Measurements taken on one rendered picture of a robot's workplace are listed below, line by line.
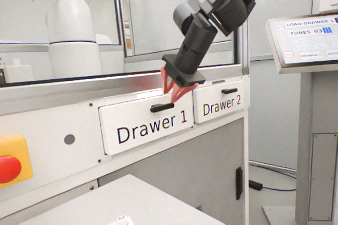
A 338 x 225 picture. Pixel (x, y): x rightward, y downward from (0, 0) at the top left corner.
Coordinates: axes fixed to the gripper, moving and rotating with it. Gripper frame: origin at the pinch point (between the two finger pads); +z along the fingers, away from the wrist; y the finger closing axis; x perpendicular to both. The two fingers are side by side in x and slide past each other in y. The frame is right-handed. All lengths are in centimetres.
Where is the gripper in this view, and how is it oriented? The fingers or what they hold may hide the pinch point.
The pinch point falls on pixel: (170, 95)
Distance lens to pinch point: 57.3
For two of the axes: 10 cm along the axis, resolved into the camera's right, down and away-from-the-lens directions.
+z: -3.7, 6.9, 6.3
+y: -5.5, -7.0, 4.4
